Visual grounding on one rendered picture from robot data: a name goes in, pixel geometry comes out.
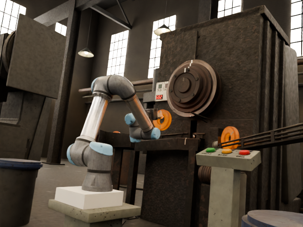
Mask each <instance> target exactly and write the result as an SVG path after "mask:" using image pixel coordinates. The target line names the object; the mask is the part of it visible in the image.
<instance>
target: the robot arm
mask: <svg viewBox="0 0 303 227"><path fill-rule="evenodd" d="M91 89H92V96H93V98H94V99H93V101H92V105H91V107H90V110H89V113H88V115H87V119H86V121H85V124H84V126H83V130H82V132H81V135H80V136H79V137H77V138H76V141H75V143H73V144H72V145H70V146H69V147H68V150H67V158H68V160H69V162H70V163H71V164H73V165H76V166H84V167H87V174H86V177H85V179H84V181H83V184H82V190H84V191H91V192H111V191H113V185H112V180H111V175H110V173H111V163H112V155H113V147H112V146H111V145H109V144H104V143H99V142H96V137H97V134H98V132H99V129H100V126H101V122H102V120H103V117H104V114H105V111H106V107H107V105H108V103H109V102H111V101H112V98H113V96H114V95H118V96H120V97H121V99H122V100H124V101H125V102H126V104H127V106H128V107H129V109H130V111H131V112H132V113H129V114H127V115H126V116H125V122H126V124H128V125H129V134H130V135H129V136H130V141H131V142H141V139H143V140H144V139H146V140H157V139H159V137H160V134H161V132H160V130H159V128H156V127H155V126H154V124H153V120H158V119H162V118H163V117H164V116H163V115H162V111H161V110H160V112H159V113H158V109H144V108H143V106H142V105H141V103H140V101H139V99H138V97H137V95H136V93H137V92H136V90H135V88H134V87H133V85H132V84H131V83H130V81H128V80H127V79H126V78H125V77H123V76H121V75H110V76H102V77H98V78H96V79H95V80H94V81H93V82H92V85H91Z"/></svg>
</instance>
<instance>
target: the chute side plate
mask: <svg viewBox="0 0 303 227"><path fill-rule="evenodd" d="M198 141H199V140H192V139H186V142H185V139H168V140H156V141H141V142H136V143H135V149H136V151H152V150H189V147H190V146H194V147H196V151H198ZM123 152H131V150H123Z"/></svg>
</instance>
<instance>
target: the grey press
mask: <svg viewBox="0 0 303 227"><path fill-rule="evenodd" d="M66 41H67V36H65V35H63V34H61V33H59V32H57V31H55V30H53V29H51V28H49V27H47V26H45V25H43V24H42V23H40V22H38V21H36V20H34V19H32V18H30V17H28V16H26V15H24V14H22V13H19V16H18V22H17V27H16V30H15V31H13V32H11V33H10V34H9V33H3V34H0V102H3V104H2V109H1V114H0V125H4V126H11V127H20V128H26V129H29V132H28V140H27V145H26V148H27V152H25V157H24V159H26V160H35V161H40V160H41V154H42V148H43V144H44V139H45V134H46V127H47V123H48V117H49V113H50V108H51V101H52V99H56V100H57V99H58V95H59V89H60V80H61V74H62V71H63V62H64V54H65V48H66Z"/></svg>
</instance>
